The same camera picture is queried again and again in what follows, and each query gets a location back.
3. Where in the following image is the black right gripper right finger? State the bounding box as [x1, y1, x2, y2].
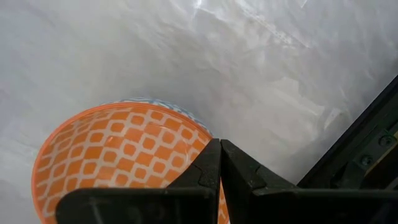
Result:
[220, 139, 398, 224]

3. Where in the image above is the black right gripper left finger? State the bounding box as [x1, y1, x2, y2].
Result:
[55, 138, 223, 224]

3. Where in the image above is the black table edge frame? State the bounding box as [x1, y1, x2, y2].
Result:
[297, 74, 398, 191]

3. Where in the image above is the blue spiral patterned bowl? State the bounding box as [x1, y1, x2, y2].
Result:
[30, 97, 231, 224]

